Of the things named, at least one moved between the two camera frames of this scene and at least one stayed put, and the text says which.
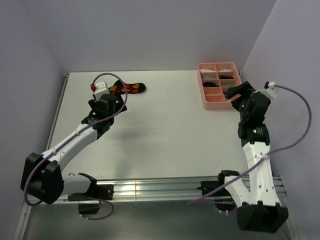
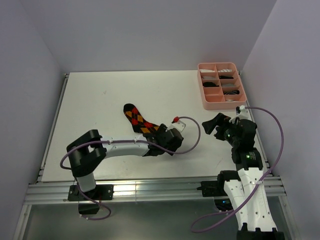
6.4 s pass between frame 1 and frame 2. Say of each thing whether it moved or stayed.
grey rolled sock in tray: stayed
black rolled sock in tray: stayed
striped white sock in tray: stayed
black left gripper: moved
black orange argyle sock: moved
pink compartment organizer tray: stayed
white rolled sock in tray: stayed
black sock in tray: stayed
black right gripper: moved
